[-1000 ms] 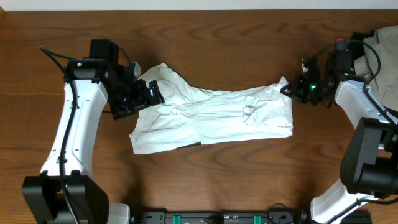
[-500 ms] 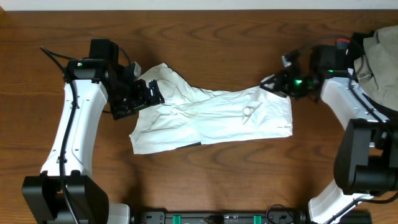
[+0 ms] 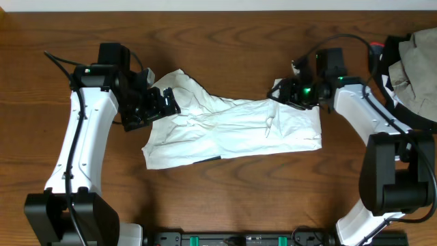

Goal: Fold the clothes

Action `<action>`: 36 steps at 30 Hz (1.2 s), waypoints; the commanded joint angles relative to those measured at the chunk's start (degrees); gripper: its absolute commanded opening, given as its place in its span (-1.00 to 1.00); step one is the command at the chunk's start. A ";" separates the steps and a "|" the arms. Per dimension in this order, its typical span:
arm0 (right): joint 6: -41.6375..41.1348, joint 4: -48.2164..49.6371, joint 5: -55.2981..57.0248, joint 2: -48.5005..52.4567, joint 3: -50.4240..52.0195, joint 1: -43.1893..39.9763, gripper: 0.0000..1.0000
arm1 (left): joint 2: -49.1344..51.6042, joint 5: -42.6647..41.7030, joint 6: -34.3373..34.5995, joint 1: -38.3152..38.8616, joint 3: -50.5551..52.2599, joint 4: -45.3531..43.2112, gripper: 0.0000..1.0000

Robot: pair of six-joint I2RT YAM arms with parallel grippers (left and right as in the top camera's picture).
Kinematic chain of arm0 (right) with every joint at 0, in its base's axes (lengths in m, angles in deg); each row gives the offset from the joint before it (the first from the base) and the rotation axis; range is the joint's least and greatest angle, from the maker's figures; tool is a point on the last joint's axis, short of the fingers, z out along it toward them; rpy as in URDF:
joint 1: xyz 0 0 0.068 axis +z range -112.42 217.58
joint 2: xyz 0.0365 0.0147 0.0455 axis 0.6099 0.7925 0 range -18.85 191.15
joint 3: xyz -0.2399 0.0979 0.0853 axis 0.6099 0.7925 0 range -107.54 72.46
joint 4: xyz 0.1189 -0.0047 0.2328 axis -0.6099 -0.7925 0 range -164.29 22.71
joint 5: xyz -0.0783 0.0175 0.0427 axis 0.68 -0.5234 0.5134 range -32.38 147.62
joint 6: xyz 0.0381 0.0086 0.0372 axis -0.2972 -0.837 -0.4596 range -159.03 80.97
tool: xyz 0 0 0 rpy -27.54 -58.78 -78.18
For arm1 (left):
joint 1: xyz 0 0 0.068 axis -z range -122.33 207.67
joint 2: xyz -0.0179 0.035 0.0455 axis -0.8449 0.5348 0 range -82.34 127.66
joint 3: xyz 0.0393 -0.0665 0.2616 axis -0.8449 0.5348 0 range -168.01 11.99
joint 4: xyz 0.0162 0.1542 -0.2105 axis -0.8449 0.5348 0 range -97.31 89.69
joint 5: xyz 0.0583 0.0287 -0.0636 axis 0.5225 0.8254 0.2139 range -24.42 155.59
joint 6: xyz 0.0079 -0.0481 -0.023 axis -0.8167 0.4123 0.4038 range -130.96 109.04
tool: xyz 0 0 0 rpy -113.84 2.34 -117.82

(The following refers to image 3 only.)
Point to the black garment with red trim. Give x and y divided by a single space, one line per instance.
387 54

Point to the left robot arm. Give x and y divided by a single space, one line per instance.
71 210

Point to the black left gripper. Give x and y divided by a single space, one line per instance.
154 105

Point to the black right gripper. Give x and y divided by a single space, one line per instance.
289 93

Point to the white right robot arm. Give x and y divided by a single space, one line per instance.
397 181

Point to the white t-shirt with black stripes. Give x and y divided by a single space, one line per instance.
210 127

